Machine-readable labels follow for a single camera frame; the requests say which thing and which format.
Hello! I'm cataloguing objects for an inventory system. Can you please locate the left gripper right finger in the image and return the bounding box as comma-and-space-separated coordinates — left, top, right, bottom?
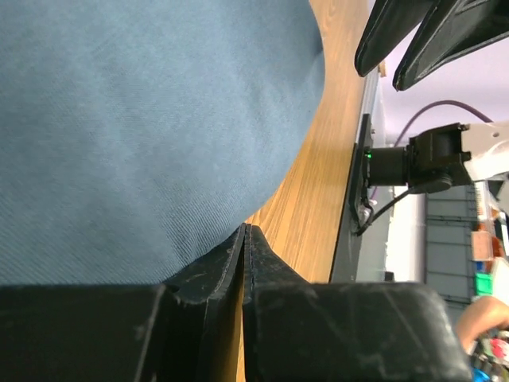
243, 225, 472, 381

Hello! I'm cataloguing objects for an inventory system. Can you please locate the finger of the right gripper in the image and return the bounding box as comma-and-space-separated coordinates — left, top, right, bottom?
354, 1, 441, 77
393, 0, 508, 92

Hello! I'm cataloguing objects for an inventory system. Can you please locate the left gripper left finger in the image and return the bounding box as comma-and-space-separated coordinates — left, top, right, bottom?
1, 229, 243, 381

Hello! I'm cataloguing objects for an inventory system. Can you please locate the blue-grey t-shirt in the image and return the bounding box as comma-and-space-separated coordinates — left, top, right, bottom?
1, 1, 325, 285

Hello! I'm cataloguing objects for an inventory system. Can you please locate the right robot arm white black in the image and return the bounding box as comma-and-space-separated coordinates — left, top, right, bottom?
354, 1, 508, 193

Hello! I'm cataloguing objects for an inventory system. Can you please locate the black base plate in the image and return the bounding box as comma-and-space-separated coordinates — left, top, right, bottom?
329, 114, 372, 283

